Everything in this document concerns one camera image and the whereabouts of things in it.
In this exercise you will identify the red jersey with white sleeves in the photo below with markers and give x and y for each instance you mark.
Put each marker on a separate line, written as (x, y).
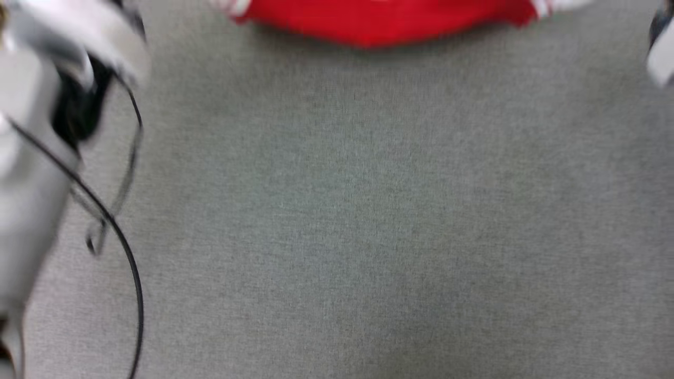
(379, 21)

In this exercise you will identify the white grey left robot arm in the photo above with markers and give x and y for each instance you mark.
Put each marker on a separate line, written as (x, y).
(26, 210)

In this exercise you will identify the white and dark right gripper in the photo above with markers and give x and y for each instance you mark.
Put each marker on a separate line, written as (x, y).
(664, 58)

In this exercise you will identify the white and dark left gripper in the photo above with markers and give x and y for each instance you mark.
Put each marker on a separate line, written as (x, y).
(89, 26)

